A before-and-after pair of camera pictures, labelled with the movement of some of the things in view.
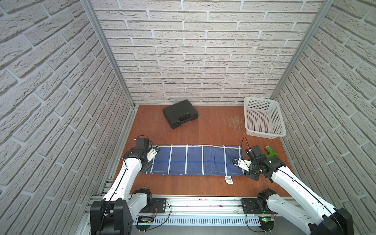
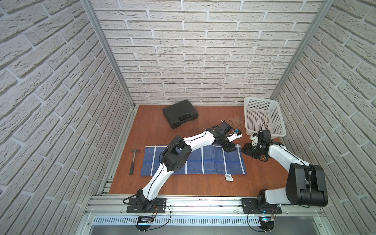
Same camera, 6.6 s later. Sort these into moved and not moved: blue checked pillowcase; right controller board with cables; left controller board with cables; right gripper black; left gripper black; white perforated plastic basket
Moved: left gripper black; right gripper black
Not moved: left controller board with cables; right controller board with cables; white perforated plastic basket; blue checked pillowcase
